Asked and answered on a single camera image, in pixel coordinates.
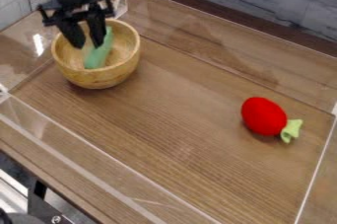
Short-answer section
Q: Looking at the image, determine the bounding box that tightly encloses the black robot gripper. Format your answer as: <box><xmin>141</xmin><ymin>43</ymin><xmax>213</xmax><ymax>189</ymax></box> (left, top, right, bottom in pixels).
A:
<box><xmin>37</xmin><ymin>0</ymin><xmax>116</xmax><ymax>48</ymax></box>

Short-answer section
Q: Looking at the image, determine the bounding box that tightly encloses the green rectangular block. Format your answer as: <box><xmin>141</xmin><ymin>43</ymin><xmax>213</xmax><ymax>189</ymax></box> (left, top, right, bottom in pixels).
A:
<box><xmin>82</xmin><ymin>27</ymin><xmax>113</xmax><ymax>69</ymax></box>

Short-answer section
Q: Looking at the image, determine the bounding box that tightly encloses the brown wooden bowl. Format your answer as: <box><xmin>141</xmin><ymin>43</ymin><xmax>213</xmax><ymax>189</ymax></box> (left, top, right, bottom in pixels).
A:
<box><xmin>52</xmin><ymin>19</ymin><xmax>141</xmax><ymax>89</ymax></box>

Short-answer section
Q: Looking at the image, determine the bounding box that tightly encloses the red plush strawberry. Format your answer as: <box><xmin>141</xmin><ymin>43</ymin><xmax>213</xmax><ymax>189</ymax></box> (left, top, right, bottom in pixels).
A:
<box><xmin>241</xmin><ymin>97</ymin><xmax>303</xmax><ymax>143</ymax></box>

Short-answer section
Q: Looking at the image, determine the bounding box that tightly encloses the black table leg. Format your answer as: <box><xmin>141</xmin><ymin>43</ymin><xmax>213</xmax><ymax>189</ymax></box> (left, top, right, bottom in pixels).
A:
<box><xmin>28</xmin><ymin>180</ymin><xmax>48</xmax><ymax>212</ymax></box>

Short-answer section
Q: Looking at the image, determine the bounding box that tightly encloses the clear acrylic corner bracket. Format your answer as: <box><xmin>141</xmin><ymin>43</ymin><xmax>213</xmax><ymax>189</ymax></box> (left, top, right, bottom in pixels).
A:
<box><xmin>105</xmin><ymin>0</ymin><xmax>128</xmax><ymax>19</ymax></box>

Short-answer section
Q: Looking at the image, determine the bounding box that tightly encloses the clear acrylic tray wall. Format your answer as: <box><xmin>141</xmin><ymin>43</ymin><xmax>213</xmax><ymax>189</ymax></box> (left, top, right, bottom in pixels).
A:
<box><xmin>0</xmin><ymin>86</ymin><xmax>221</xmax><ymax>224</ymax></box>

